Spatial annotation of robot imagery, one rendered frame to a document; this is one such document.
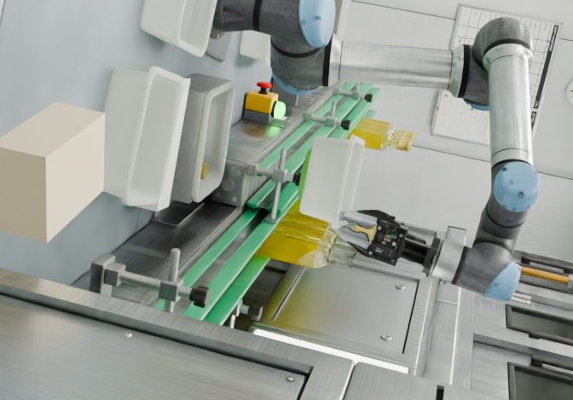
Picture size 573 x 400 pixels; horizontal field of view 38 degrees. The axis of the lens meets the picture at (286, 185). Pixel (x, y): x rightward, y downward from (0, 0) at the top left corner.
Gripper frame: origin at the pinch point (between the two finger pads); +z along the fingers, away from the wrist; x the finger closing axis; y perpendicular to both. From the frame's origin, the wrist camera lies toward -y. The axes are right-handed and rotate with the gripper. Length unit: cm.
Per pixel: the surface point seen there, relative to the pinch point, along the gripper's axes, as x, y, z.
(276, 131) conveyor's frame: -10, -48, 26
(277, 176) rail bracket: -3.0, -13.5, 15.8
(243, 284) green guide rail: 18.5, -1.2, 13.2
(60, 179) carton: -1, 61, 29
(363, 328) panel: 21.8, -16.2, -11.6
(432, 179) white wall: 10, -632, -13
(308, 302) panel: 22.0, -22.1, 1.9
